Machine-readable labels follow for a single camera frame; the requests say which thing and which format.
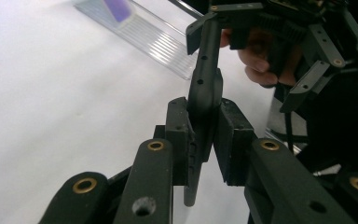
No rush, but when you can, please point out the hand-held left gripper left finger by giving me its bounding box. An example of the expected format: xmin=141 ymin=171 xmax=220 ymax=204
xmin=164 ymin=96 xmax=197 ymax=187

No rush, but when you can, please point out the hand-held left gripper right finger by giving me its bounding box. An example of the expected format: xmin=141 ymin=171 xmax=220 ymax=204
xmin=213 ymin=98 xmax=257 ymax=187

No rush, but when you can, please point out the clear plastic tray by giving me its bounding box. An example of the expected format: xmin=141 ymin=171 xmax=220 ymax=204
xmin=74 ymin=0 xmax=200 ymax=81

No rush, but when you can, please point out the black phone case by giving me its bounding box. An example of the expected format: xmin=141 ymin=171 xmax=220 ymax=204
xmin=183 ymin=18 xmax=224 ymax=208

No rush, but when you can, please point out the right hand-held gripper cable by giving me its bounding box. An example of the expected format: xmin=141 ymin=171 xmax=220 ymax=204
xmin=283 ymin=111 xmax=296 ymax=154

